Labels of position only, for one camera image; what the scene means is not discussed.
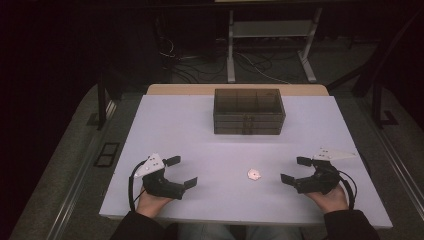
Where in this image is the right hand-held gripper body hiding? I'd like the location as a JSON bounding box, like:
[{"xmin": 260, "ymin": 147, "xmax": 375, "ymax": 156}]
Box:
[{"xmin": 294, "ymin": 147, "xmax": 358, "ymax": 196}]

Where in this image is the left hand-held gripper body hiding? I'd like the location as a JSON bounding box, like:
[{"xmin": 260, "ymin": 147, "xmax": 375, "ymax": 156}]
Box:
[{"xmin": 134, "ymin": 153, "xmax": 186, "ymax": 201}]

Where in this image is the clear bottom drawer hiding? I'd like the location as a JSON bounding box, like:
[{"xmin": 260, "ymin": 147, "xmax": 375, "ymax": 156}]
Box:
[{"xmin": 214, "ymin": 127, "xmax": 283, "ymax": 136}]

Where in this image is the smoky clear drawer box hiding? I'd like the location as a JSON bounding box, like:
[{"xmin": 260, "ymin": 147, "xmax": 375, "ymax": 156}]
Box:
[{"xmin": 213, "ymin": 88, "xmax": 287, "ymax": 136}]

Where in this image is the person's left hand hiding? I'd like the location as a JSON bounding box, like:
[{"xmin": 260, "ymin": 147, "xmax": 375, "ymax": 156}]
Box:
[{"xmin": 135, "ymin": 186, "xmax": 174, "ymax": 219}]

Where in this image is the person's right hand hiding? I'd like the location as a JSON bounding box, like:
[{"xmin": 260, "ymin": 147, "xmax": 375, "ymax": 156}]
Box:
[{"xmin": 304, "ymin": 184, "xmax": 350, "ymax": 214}]

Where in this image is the white board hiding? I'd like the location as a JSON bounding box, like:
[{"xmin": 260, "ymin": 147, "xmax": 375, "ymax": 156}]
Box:
[{"xmin": 99, "ymin": 94, "xmax": 394, "ymax": 229}]

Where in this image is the person's left leg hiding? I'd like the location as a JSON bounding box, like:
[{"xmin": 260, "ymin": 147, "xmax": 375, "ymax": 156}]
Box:
[{"xmin": 177, "ymin": 223, "xmax": 234, "ymax": 240}]

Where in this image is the black floor socket cover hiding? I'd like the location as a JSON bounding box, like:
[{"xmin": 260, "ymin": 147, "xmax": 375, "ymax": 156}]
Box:
[{"xmin": 93, "ymin": 142, "xmax": 121, "ymax": 168}]

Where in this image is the black metal stand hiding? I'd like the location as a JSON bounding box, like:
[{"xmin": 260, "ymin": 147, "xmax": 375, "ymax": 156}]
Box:
[
  {"xmin": 87, "ymin": 64, "xmax": 126, "ymax": 131},
  {"xmin": 325, "ymin": 9, "xmax": 424, "ymax": 129}
]

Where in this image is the grey metal stand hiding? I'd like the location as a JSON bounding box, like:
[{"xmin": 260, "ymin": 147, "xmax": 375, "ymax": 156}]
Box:
[{"xmin": 226, "ymin": 8, "xmax": 324, "ymax": 84}]

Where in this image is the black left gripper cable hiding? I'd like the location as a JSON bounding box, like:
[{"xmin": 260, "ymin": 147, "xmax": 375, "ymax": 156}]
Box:
[{"xmin": 128, "ymin": 159, "xmax": 149, "ymax": 213}]

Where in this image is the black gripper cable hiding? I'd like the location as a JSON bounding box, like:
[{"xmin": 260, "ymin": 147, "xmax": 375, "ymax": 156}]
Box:
[
  {"xmin": 338, "ymin": 169, "xmax": 358, "ymax": 211},
  {"xmin": 128, "ymin": 159, "xmax": 149, "ymax": 213}
]

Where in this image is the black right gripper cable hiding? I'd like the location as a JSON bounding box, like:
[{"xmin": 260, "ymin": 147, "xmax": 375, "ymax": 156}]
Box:
[{"xmin": 338, "ymin": 169, "xmax": 358, "ymax": 211}]

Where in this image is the metal floor rail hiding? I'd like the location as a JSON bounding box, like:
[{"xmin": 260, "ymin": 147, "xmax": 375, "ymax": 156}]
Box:
[
  {"xmin": 46, "ymin": 99, "xmax": 118, "ymax": 240},
  {"xmin": 364, "ymin": 109, "xmax": 424, "ymax": 218}
]

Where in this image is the bundle of black floor cables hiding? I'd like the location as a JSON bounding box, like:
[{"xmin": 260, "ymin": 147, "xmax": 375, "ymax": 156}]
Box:
[{"xmin": 158, "ymin": 34, "xmax": 234, "ymax": 84}]

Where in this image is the white floor cable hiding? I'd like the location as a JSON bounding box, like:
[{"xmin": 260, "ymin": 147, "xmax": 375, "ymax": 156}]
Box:
[{"xmin": 235, "ymin": 51, "xmax": 292, "ymax": 85}]

